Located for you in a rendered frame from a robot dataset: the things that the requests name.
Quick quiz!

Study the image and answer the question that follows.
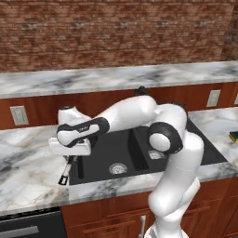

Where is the brown wooden cupboard run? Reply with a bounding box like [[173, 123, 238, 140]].
[[223, 175, 238, 238]]

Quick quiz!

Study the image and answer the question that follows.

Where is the black double sink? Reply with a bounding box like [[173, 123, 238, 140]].
[[68, 116, 229, 187]]

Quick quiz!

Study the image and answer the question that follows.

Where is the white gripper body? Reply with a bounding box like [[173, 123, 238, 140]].
[[47, 137, 93, 157]]

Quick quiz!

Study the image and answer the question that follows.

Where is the yellow and green sponge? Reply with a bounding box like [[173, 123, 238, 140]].
[[228, 130, 238, 144]]

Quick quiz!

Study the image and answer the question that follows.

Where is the silver dishwasher handle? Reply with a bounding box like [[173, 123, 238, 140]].
[[0, 225, 40, 238]]

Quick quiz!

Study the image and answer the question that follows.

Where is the silver cupboard handle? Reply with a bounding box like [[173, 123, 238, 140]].
[[139, 215, 147, 238]]

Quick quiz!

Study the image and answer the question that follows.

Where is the black tap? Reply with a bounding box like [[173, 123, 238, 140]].
[[133, 85, 149, 98]]

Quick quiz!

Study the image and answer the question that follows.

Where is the brown wooden cupboard door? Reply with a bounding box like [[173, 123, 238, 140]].
[[60, 191, 156, 238], [180, 177, 231, 238]]

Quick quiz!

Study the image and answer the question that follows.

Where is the black dishwasher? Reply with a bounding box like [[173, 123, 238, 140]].
[[0, 206, 68, 238]]

